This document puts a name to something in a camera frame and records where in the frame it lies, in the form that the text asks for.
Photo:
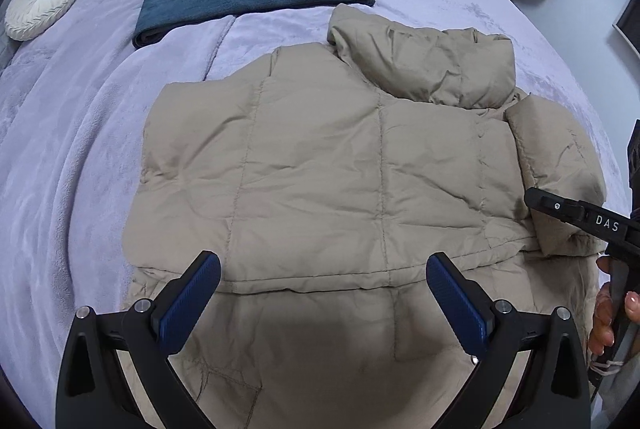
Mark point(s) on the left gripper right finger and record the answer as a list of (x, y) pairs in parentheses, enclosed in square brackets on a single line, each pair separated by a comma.
[(553, 391)]

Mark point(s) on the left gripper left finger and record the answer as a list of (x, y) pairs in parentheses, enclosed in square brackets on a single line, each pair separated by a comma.
[(92, 388)]

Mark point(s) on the beige puffer jacket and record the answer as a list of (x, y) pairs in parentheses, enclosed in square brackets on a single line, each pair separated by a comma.
[(323, 175)]

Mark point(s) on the right hand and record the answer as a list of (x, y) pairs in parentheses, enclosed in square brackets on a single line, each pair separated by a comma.
[(602, 335)]

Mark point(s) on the lavender fleece blanket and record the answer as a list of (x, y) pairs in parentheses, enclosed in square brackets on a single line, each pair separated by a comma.
[(73, 104)]

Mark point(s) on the round cream pillow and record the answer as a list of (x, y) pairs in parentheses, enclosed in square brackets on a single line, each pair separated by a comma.
[(27, 19)]

